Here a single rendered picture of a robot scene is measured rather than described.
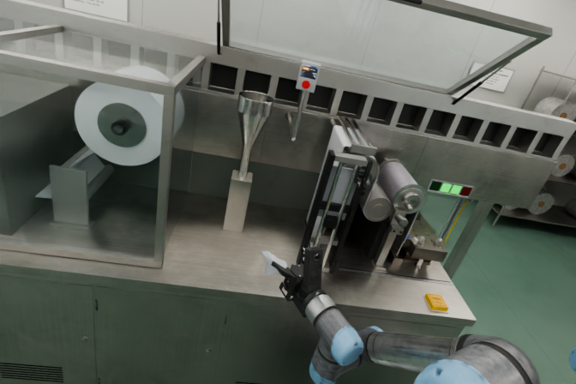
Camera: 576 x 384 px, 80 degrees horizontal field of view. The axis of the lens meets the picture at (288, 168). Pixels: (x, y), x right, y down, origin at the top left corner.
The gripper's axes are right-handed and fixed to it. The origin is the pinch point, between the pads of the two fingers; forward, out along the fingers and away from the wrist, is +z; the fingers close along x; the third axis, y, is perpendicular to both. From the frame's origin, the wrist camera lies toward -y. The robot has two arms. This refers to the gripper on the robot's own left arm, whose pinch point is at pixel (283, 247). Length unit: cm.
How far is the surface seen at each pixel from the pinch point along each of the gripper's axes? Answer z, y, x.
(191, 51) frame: 87, -36, -12
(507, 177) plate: 12, -26, 143
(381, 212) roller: 16, -1, 61
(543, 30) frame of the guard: 0, -85, 71
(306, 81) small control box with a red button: 37, -43, 14
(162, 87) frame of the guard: 36, -31, -34
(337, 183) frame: 19.5, -12.5, 31.2
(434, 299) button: -15, 21, 76
